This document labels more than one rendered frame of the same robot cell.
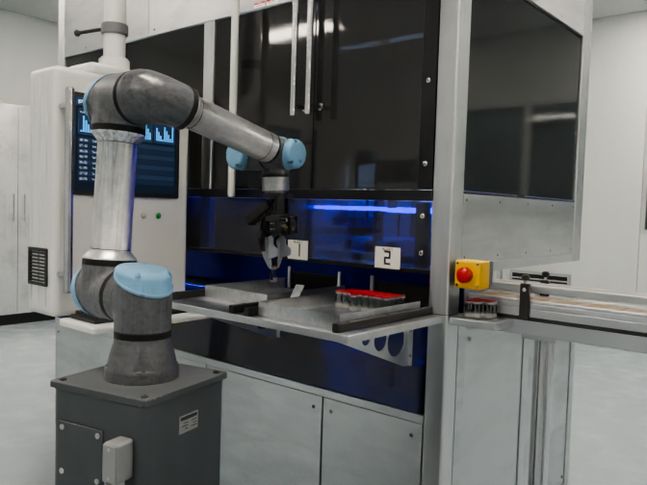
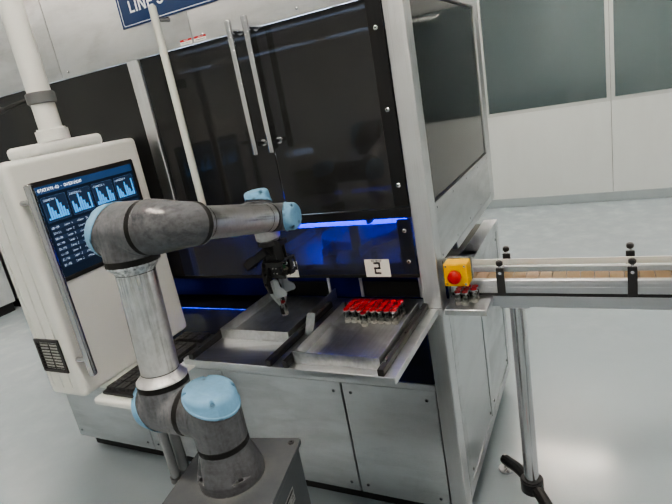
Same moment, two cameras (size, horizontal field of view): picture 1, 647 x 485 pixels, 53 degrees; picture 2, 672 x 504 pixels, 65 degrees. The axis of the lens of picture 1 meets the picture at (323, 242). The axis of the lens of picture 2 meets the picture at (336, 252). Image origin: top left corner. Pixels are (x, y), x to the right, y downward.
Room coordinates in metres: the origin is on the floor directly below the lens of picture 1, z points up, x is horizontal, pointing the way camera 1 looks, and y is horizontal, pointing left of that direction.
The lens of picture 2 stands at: (0.26, 0.25, 1.57)
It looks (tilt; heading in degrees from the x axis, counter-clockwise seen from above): 17 degrees down; 349
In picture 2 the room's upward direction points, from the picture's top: 11 degrees counter-clockwise
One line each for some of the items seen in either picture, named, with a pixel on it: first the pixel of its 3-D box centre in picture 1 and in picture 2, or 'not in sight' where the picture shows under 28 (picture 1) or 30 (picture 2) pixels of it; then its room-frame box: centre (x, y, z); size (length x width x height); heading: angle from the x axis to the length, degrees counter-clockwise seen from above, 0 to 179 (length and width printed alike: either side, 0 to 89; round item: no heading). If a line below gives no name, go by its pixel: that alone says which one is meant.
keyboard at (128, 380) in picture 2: (142, 310); (162, 360); (2.00, 0.56, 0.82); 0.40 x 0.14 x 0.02; 140
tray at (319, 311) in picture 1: (341, 308); (359, 331); (1.64, -0.05, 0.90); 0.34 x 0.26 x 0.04; 140
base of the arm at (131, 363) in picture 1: (142, 352); (227, 455); (1.33, 0.37, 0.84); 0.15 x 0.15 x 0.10
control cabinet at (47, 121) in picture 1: (112, 190); (91, 255); (2.15, 0.71, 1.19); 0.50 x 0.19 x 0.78; 140
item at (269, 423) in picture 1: (286, 374); (277, 342); (2.72, 0.14, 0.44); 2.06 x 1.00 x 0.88; 50
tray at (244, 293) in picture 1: (276, 291); (281, 312); (1.95, 0.14, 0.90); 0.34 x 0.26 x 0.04; 140
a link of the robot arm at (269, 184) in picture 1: (276, 185); (267, 232); (1.80, 0.14, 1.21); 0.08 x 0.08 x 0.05
